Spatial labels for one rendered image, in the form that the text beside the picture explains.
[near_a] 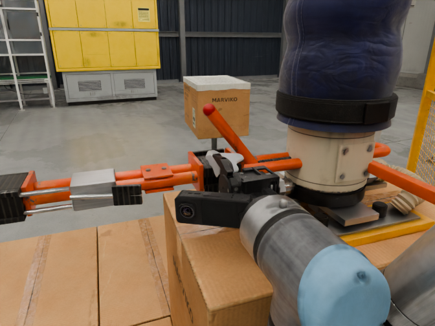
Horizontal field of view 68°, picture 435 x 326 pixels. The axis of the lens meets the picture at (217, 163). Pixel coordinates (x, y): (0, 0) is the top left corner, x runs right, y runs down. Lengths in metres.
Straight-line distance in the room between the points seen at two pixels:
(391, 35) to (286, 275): 0.44
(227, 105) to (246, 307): 2.00
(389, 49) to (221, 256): 0.45
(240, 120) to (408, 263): 2.14
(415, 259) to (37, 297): 1.08
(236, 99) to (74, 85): 5.72
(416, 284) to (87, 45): 7.53
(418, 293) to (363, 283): 0.11
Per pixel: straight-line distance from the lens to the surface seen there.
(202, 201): 0.47
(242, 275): 0.56
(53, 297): 1.22
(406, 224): 0.75
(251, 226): 0.40
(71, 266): 1.33
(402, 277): 0.43
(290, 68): 0.62
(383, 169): 0.66
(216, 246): 0.62
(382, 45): 0.61
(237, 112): 2.45
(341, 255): 0.33
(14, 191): 0.56
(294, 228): 0.36
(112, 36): 7.75
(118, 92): 7.88
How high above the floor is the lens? 1.30
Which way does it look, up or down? 20 degrees down
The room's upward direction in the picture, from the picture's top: straight up
